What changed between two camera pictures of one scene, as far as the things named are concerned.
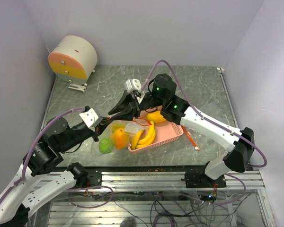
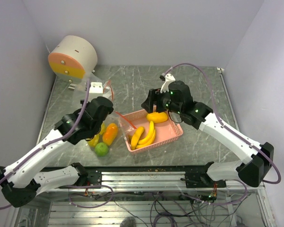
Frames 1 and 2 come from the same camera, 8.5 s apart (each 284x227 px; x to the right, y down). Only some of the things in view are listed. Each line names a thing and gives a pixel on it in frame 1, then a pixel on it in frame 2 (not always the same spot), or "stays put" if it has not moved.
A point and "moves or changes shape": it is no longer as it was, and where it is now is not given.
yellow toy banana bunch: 135,144 stays put
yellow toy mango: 120,138 to 110,134
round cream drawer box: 73,59 stays put
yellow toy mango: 115,126 moves or changes shape
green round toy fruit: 105,145 moves or changes shape
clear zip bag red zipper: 116,135 moves or changes shape
